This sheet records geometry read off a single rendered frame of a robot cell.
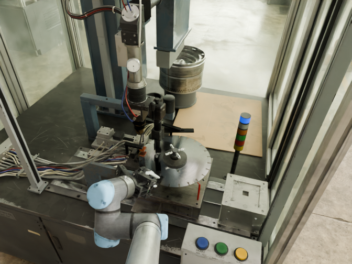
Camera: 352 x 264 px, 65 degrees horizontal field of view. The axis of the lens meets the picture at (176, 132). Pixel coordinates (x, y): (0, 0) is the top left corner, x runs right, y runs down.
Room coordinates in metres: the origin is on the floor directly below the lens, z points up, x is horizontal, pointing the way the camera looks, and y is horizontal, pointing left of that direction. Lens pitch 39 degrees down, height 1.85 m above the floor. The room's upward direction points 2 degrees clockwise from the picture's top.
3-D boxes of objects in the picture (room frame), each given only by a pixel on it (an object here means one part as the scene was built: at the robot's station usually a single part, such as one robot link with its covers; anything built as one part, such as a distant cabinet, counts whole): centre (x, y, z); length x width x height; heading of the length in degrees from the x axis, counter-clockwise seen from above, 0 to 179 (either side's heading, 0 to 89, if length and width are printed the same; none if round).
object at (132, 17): (1.08, 0.12, 1.45); 0.35 x 0.07 x 0.28; 165
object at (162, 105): (0.89, 0.08, 1.17); 0.06 x 0.05 x 0.20; 66
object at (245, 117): (0.97, -0.30, 1.14); 0.05 x 0.04 x 0.03; 165
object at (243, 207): (0.76, -0.31, 0.82); 0.18 x 0.18 x 0.15; 75
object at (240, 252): (0.49, -0.25, 0.90); 0.04 x 0.04 x 0.02
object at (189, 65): (1.69, -0.02, 0.93); 0.31 x 0.31 x 0.36
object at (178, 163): (0.90, 0.00, 0.96); 0.11 x 0.11 x 0.03
